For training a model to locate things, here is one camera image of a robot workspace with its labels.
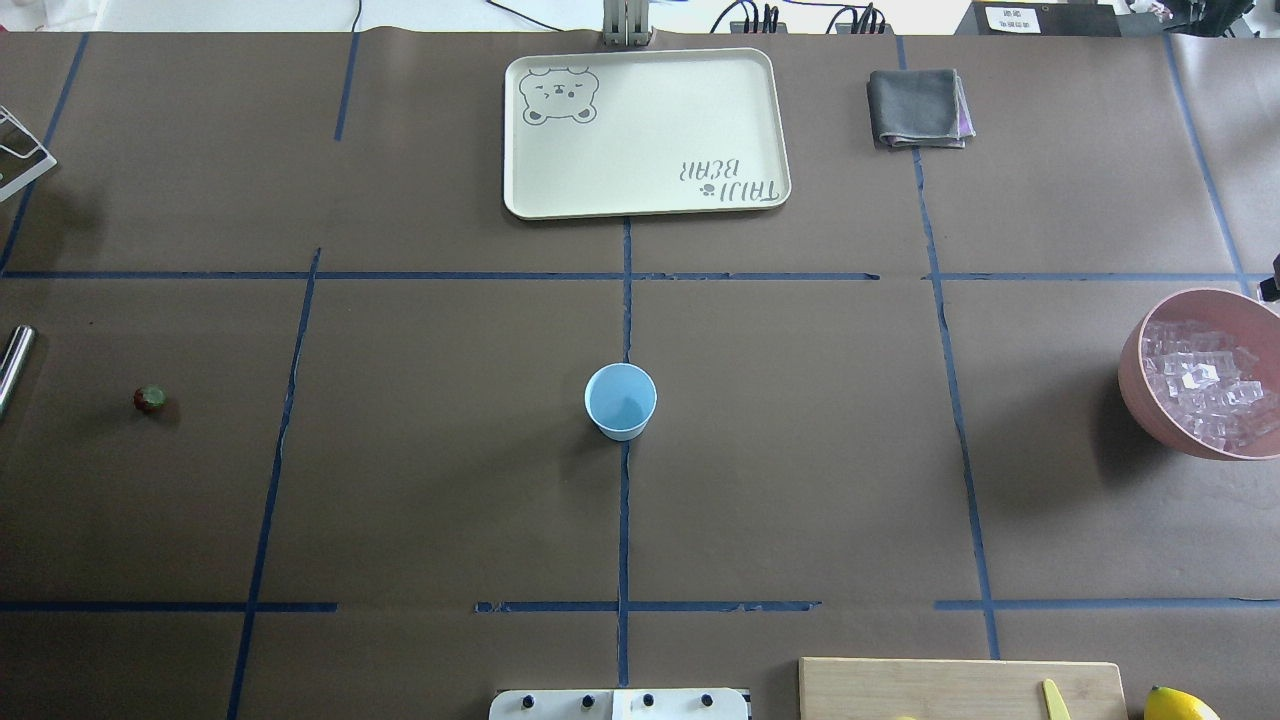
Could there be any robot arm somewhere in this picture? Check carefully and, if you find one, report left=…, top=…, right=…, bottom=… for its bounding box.
left=1258, top=254, right=1280, bottom=304

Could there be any light blue cup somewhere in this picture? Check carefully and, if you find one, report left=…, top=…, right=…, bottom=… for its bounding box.
left=584, top=363, right=658, bottom=442

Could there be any pile of ice cubes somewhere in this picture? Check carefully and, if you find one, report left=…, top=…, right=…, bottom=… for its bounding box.
left=1140, top=320, right=1279, bottom=452

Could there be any cream bear tray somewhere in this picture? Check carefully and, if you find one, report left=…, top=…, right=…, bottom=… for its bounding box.
left=503, top=47, right=792, bottom=220

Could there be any bamboo cutting board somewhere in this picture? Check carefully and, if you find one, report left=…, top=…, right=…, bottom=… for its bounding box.
left=799, top=657, right=1128, bottom=719

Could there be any grey folded cloth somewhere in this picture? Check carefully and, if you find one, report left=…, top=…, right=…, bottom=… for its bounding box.
left=867, top=68, right=977, bottom=149

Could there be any red strawberry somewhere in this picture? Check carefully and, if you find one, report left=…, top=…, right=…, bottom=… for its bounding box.
left=132, top=384, right=168, bottom=414

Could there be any yellow plastic knife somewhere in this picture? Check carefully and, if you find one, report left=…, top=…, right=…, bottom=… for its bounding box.
left=1041, top=678, right=1071, bottom=720

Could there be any pink bowl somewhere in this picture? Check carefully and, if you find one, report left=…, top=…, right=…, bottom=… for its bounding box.
left=1117, top=288, right=1277, bottom=461

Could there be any steel muddler black tip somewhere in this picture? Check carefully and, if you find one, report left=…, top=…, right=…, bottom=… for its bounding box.
left=0, top=324, right=37, bottom=418

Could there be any lemon near board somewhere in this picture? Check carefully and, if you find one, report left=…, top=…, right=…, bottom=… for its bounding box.
left=1143, top=685, right=1220, bottom=720

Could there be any aluminium frame post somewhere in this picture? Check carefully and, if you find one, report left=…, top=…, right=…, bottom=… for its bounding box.
left=602, top=0, right=652, bottom=47

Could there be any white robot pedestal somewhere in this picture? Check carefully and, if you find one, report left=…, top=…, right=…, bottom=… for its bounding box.
left=488, top=687, right=753, bottom=719

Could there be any white wire cup rack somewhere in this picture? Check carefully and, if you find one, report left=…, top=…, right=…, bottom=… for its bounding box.
left=0, top=105, right=58, bottom=202

